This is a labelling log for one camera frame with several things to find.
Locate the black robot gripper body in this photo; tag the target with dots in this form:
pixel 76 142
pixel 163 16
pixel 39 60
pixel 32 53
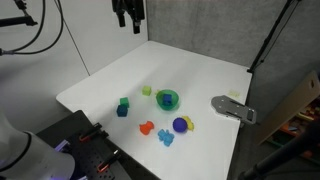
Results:
pixel 131 6

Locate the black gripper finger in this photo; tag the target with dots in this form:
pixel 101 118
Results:
pixel 121 18
pixel 136 22

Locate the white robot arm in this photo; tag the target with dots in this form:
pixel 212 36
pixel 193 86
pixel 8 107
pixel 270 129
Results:
pixel 36 65

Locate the green bowl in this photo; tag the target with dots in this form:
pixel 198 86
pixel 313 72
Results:
pixel 175 99

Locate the dark blue toy in bowl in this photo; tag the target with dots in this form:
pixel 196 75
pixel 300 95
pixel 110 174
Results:
pixel 167 99

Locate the orange rubber toy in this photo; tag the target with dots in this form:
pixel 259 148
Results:
pixel 146 128

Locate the yellow rubber duck toy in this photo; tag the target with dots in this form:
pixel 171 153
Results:
pixel 190 124

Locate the light blue rubber toy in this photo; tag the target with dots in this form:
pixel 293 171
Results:
pixel 166 137

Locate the colourful toy shelf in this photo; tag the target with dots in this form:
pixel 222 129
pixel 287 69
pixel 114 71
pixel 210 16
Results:
pixel 296 126

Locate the light green foam cube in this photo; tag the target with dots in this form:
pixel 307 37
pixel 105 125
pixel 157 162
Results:
pixel 146 90

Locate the dark blue foam cube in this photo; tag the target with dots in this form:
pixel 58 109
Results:
pixel 122 111

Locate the purple spiky ball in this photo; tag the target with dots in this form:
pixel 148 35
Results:
pixel 179 125

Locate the red black clamp upper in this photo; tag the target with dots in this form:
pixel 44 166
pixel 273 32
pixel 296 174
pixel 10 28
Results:
pixel 93 132

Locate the red black clamp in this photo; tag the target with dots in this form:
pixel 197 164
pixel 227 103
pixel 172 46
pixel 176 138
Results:
pixel 93 132
pixel 104 165

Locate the grey metal clamp plate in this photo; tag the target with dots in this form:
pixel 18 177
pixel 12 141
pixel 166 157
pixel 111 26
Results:
pixel 229 107

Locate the black tripod stand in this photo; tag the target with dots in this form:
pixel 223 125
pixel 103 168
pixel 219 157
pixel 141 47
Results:
pixel 275 32

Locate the red black clamp lower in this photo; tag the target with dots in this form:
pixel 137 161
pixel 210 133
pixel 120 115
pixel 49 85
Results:
pixel 104 165

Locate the wooden board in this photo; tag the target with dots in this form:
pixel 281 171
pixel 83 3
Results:
pixel 304 93

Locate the black tripod leg foreground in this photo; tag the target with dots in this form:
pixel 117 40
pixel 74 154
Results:
pixel 307 140

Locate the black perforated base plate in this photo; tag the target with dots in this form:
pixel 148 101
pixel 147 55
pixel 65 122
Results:
pixel 88 155

